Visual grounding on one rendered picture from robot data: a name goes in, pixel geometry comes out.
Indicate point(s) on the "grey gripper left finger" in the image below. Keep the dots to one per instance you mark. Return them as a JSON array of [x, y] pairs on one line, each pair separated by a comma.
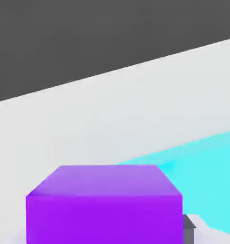
[[21, 239]]

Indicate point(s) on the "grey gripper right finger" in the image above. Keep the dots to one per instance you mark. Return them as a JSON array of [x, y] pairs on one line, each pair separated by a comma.
[[189, 231]]

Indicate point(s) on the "small purple cube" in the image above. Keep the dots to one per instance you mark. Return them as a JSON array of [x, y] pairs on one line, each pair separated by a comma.
[[104, 217]]

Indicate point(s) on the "large cyan box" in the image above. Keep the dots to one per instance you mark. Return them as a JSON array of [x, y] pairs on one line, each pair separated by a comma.
[[206, 181]]

